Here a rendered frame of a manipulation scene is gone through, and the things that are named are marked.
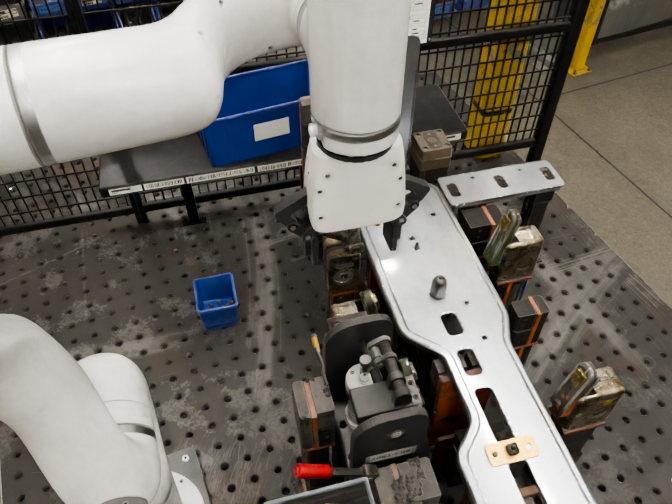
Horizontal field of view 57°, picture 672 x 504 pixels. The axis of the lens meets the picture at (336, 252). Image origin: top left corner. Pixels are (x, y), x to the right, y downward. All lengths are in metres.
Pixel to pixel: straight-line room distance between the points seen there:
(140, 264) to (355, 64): 1.32
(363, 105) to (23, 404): 0.47
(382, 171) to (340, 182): 0.04
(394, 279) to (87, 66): 0.89
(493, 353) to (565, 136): 2.40
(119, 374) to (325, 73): 0.55
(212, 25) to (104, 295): 1.26
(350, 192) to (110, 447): 0.43
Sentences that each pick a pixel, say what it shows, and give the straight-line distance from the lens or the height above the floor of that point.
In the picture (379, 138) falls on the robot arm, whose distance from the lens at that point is 0.56.
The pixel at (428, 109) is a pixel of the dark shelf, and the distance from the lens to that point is 1.66.
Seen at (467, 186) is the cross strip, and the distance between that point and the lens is 1.48.
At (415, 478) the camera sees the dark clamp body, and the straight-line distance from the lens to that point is 0.96.
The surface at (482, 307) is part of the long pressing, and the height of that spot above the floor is 1.00.
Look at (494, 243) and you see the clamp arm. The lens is 1.32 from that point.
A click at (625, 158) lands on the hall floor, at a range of 3.44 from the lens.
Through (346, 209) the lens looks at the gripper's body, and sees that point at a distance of 0.63.
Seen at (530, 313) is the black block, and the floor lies 0.99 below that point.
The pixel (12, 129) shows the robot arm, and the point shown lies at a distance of 0.49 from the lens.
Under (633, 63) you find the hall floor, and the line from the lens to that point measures 4.25.
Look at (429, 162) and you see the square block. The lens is 1.50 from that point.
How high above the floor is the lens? 1.96
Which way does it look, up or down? 48 degrees down
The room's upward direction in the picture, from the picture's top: straight up
